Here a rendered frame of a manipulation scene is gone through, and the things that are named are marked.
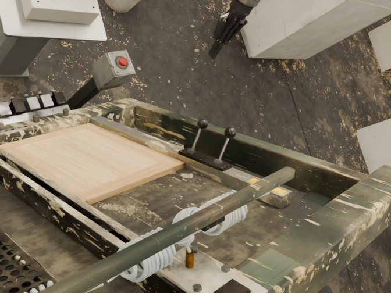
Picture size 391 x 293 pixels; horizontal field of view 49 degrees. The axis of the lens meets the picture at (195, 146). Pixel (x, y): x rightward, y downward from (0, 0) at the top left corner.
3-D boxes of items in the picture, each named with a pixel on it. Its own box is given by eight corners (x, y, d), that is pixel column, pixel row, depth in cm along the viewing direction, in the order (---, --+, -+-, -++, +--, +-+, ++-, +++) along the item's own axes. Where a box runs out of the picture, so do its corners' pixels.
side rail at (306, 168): (145, 124, 205) (145, 102, 201) (374, 210, 135) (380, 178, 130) (135, 127, 201) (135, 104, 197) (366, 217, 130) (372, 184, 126)
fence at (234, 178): (100, 124, 186) (99, 115, 184) (290, 203, 125) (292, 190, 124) (90, 127, 183) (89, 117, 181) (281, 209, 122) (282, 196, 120)
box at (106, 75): (109, 65, 214) (127, 49, 200) (117, 88, 213) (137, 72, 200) (88, 68, 206) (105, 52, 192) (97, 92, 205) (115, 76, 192)
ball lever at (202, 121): (189, 154, 149) (203, 118, 149) (197, 158, 146) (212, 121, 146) (182, 152, 146) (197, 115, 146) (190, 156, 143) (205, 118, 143)
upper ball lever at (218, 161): (215, 165, 141) (230, 127, 141) (224, 169, 138) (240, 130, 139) (209, 163, 138) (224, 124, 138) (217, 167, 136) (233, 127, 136)
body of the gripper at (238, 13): (241, 6, 141) (227, 29, 147) (259, 8, 146) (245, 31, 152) (230, -8, 144) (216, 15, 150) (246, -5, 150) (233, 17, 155)
